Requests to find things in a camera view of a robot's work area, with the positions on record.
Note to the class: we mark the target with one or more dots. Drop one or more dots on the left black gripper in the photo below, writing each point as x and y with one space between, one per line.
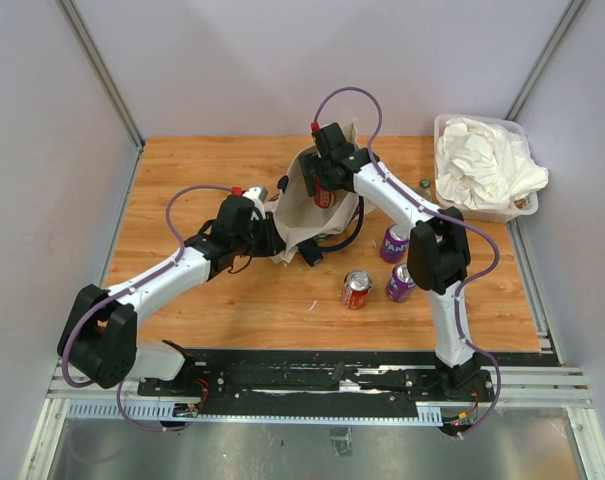
274 243

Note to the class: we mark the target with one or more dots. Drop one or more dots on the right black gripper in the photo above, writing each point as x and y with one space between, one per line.
313 163

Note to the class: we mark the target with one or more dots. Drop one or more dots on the red soda can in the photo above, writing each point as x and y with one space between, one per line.
323 198
356 288

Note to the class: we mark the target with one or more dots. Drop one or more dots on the cream canvas tote bag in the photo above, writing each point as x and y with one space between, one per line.
297 217

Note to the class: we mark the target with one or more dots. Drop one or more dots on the clear glass drink bottle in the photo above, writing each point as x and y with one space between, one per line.
424 189

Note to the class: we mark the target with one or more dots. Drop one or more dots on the purple Fanta can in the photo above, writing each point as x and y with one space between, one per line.
394 245

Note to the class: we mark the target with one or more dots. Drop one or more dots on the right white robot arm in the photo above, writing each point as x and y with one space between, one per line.
438 254

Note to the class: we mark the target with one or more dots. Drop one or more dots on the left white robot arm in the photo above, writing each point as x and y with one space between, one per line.
100 338

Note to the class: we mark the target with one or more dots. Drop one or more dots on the crumpled white cloth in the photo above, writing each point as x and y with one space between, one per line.
487 160

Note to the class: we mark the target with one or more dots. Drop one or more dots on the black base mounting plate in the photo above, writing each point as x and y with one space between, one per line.
330 384

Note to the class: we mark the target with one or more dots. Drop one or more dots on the white plastic basket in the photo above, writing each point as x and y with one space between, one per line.
482 200

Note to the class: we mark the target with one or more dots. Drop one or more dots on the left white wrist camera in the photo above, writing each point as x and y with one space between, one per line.
257 194

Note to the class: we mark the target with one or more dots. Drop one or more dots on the aluminium rail frame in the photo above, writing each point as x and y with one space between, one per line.
524 380

